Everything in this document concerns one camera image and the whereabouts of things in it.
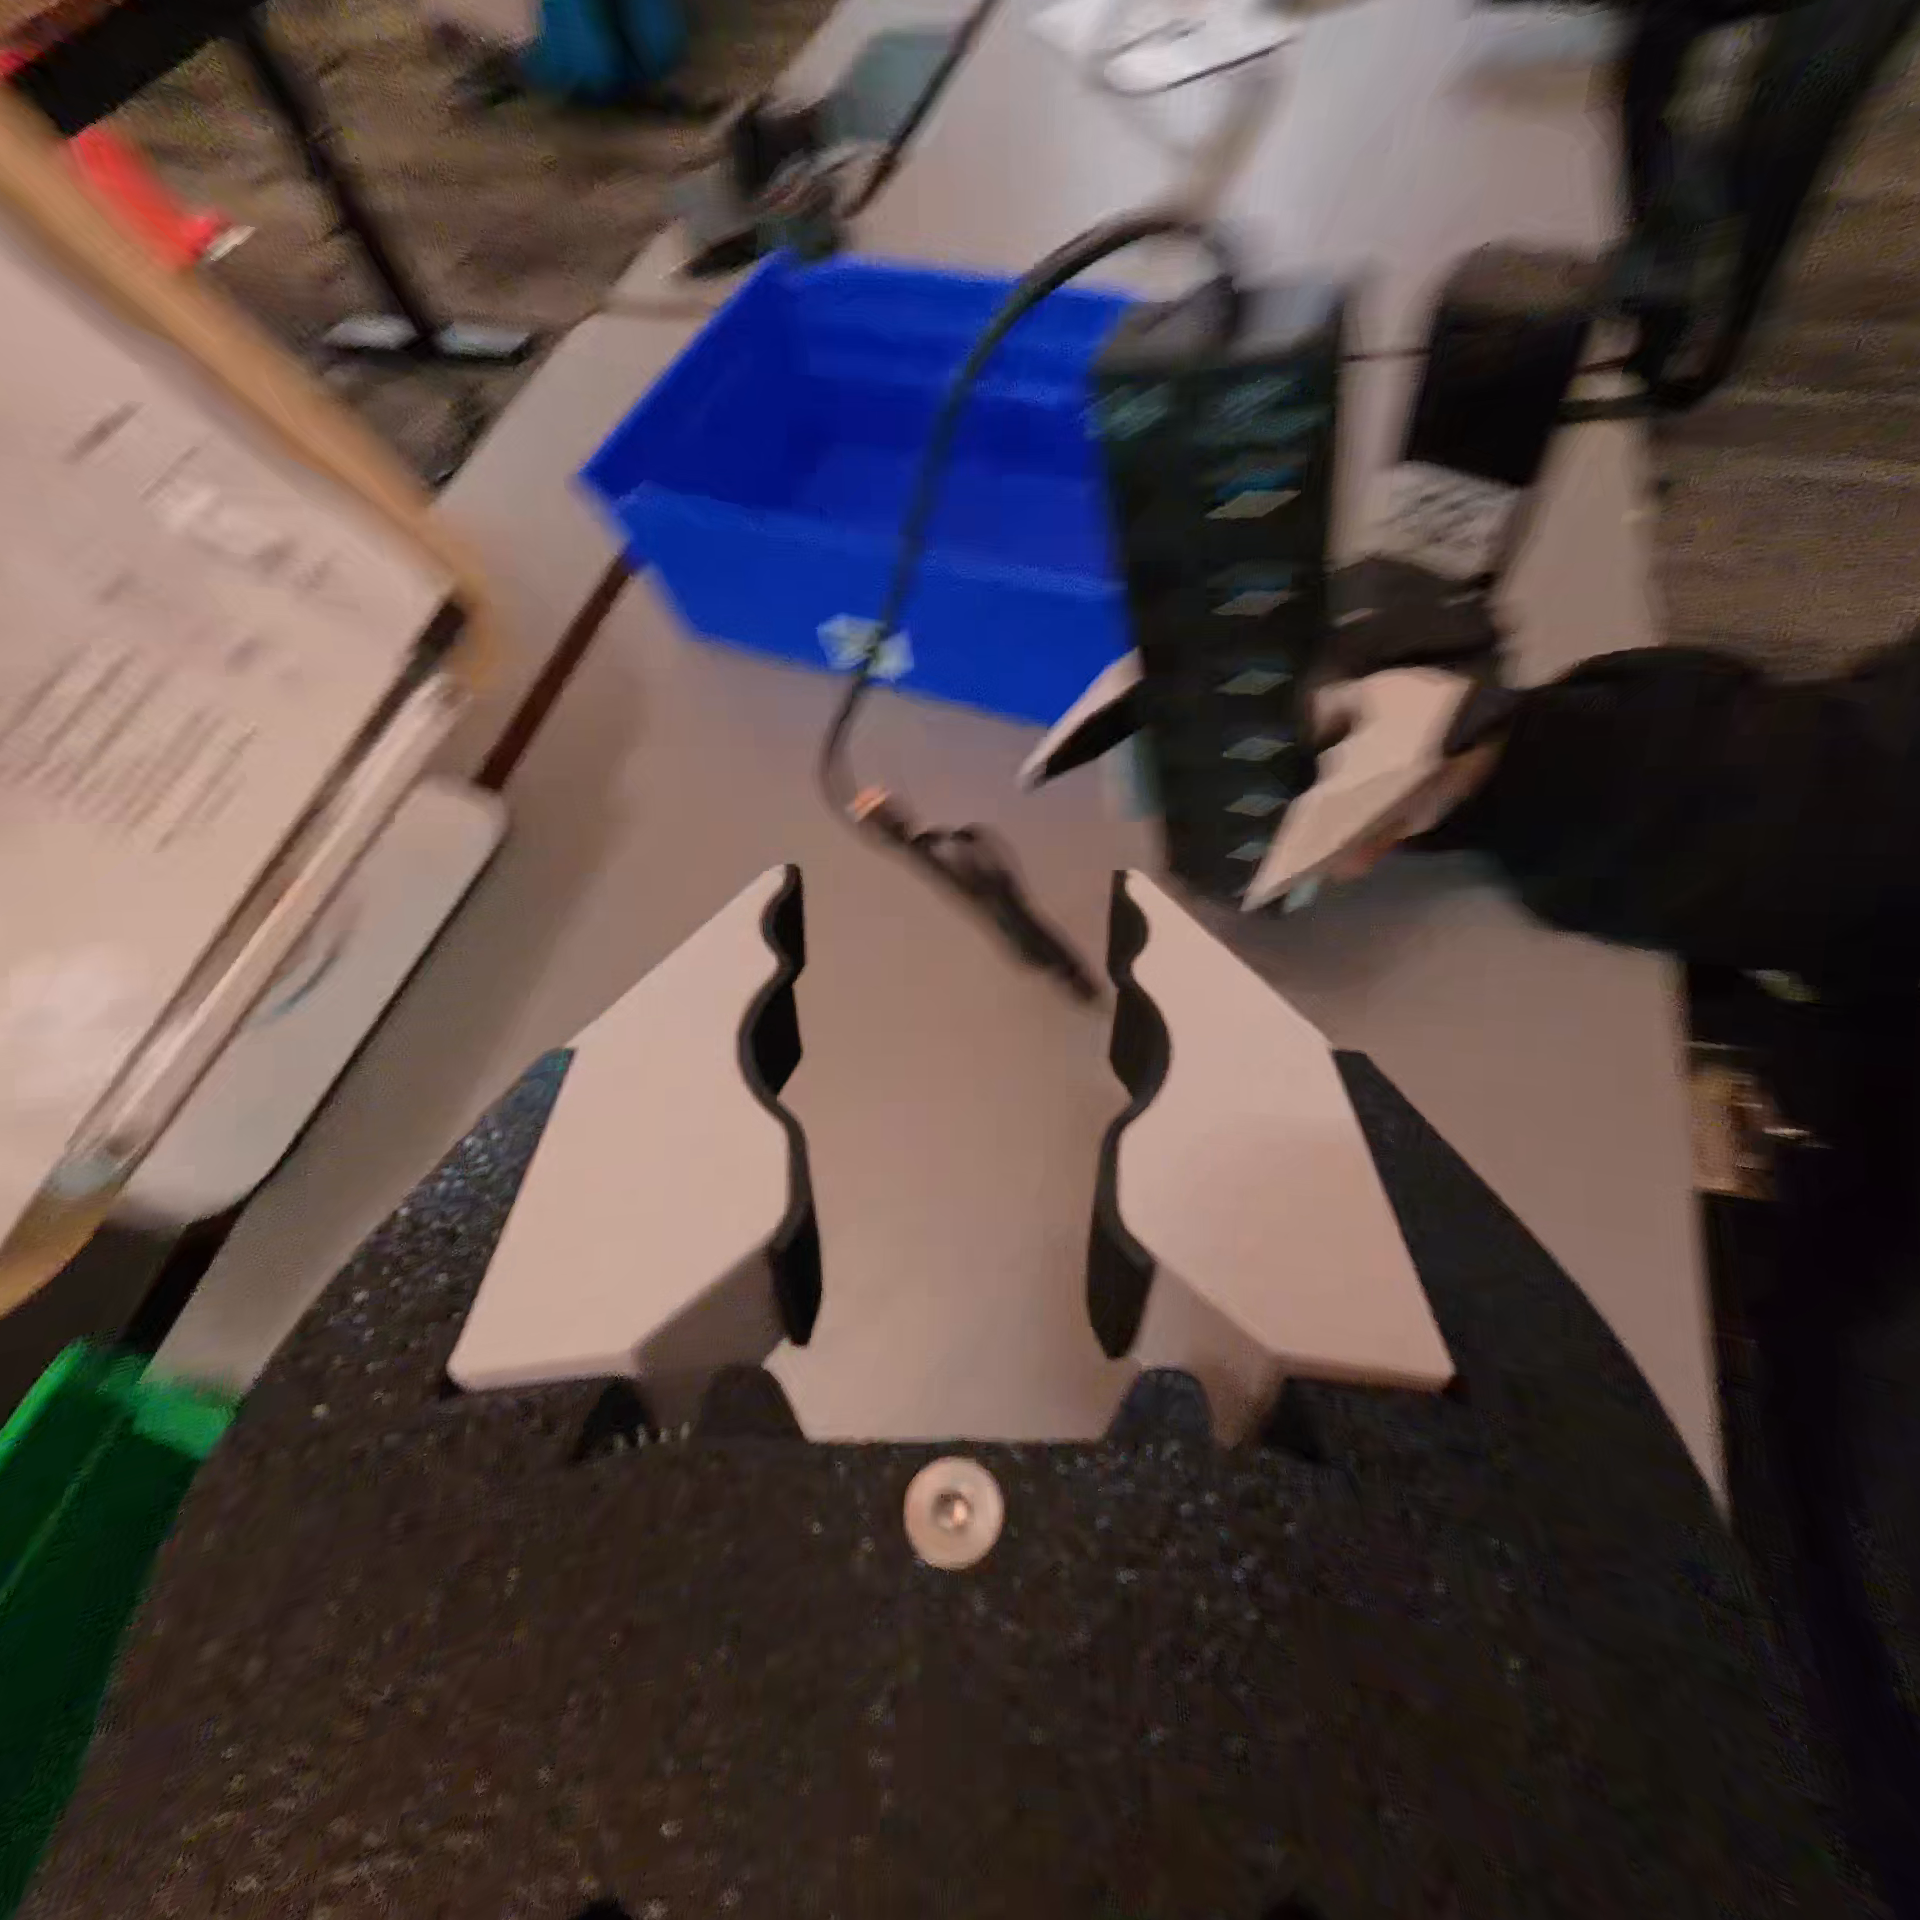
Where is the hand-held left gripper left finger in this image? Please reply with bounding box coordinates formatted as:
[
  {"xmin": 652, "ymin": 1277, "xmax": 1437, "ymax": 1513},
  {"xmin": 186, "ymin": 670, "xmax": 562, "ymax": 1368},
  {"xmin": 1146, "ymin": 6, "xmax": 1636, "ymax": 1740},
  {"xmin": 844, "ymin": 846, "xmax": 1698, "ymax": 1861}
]
[{"xmin": 449, "ymin": 866, "xmax": 827, "ymax": 1415}]

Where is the small black device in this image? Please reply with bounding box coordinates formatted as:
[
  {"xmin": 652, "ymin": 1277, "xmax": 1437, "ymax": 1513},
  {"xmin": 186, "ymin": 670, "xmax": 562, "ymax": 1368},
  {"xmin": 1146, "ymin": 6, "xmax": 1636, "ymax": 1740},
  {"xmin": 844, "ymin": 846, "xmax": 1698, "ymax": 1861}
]
[{"xmin": 675, "ymin": 89, "xmax": 859, "ymax": 281}]

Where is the green plastic bin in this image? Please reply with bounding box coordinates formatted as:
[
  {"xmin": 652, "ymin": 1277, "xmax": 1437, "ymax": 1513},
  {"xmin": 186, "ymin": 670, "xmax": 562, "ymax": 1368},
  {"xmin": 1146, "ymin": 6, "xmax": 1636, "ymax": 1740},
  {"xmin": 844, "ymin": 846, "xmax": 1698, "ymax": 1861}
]
[{"xmin": 0, "ymin": 1338, "xmax": 241, "ymax": 1911}]

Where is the person's right forearm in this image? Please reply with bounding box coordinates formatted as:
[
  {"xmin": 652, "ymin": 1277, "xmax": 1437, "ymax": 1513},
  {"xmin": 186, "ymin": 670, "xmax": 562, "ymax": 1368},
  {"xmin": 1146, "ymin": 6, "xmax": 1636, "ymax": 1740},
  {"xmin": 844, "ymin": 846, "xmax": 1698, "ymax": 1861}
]
[{"xmin": 1441, "ymin": 641, "xmax": 1920, "ymax": 1050}]

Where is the black multi-port usb hub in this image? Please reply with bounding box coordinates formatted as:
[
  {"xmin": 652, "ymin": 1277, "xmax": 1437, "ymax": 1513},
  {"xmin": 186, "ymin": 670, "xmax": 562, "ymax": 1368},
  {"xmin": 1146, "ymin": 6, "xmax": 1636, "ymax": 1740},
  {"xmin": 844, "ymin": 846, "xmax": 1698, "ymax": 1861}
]
[{"xmin": 1095, "ymin": 277, "xmax": 1346, "ymax": 904}]

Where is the white stand base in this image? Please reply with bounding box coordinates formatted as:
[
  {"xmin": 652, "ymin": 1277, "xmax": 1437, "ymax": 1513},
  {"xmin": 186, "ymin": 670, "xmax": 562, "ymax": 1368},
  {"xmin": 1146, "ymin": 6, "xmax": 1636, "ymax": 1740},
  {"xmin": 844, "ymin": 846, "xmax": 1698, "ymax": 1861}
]
[{"xmin": 119, "ymin": 777, "xmax": 513, "ymax": 1221}]

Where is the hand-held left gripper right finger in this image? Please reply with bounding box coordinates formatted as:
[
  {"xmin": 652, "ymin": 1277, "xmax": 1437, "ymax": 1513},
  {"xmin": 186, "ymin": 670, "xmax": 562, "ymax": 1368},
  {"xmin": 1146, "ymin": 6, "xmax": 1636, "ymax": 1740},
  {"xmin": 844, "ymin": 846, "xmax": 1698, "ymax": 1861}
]
[{"xmin": 1089, "ymin": 871, "xmax": 1455, "ymax": 1447}]

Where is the blue bag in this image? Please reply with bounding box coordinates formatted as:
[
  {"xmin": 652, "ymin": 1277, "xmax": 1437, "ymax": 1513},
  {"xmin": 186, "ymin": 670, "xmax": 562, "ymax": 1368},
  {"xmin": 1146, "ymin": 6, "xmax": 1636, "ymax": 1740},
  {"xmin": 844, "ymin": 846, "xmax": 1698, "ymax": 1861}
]
[{"xmin": 522, "ymin": 0, "xmax": 695, "ymax": 96}]

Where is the wooden display board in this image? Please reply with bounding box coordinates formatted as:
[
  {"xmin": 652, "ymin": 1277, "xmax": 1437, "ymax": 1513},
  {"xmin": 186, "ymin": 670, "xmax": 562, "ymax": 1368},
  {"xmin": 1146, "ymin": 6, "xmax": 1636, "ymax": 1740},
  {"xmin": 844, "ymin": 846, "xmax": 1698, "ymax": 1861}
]
[{"xmin": 0, "ymin": 89, "xmax": 509, "ymax": 1321}]

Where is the blue plastic bin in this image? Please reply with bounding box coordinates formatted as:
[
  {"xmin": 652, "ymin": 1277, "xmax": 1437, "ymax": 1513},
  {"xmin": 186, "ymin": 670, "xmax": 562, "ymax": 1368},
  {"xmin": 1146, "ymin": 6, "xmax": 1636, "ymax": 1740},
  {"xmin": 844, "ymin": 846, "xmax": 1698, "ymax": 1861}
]
[{"xmin": 577, "ymin": 252, "xmax": 1190, "ymax": 729}]

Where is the thick black hub cable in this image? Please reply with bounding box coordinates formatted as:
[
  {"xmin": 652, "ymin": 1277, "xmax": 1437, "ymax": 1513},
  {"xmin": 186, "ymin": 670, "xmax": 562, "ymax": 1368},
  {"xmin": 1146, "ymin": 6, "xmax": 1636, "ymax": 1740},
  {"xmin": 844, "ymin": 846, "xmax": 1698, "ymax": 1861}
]
[{"xmin": 817, "ymin": 210, "xmax": 1239, "ymax": 1004}]

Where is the black office chair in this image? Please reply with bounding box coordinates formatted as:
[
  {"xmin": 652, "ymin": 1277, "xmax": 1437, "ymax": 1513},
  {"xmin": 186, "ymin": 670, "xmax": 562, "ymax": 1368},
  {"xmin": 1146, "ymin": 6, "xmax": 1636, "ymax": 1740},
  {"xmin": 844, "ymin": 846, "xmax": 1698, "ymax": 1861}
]
[{"xmin": 1559, "ymin": 0, "xmax": 1920, "ymax": 429}]

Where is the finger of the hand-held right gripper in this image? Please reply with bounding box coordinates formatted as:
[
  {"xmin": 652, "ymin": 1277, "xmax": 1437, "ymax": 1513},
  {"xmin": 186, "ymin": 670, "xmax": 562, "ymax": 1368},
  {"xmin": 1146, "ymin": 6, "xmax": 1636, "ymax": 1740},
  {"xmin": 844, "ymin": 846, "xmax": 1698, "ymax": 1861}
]
[
  {"xmin": 1242, "ymin": 668, "xmax": 1502, "ymax": 914},
  {"xmin": 1019, "ymin": 652, "xmax": 1155, "ymax": 788}
]

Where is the orange traffic cone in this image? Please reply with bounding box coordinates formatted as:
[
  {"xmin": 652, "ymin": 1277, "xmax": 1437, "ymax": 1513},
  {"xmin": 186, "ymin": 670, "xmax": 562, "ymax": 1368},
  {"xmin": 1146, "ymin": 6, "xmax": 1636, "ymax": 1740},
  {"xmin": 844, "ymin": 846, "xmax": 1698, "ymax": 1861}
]
[{"xmin": 66, "ymin": 127, "xmax": 245, "ymax": 274}]

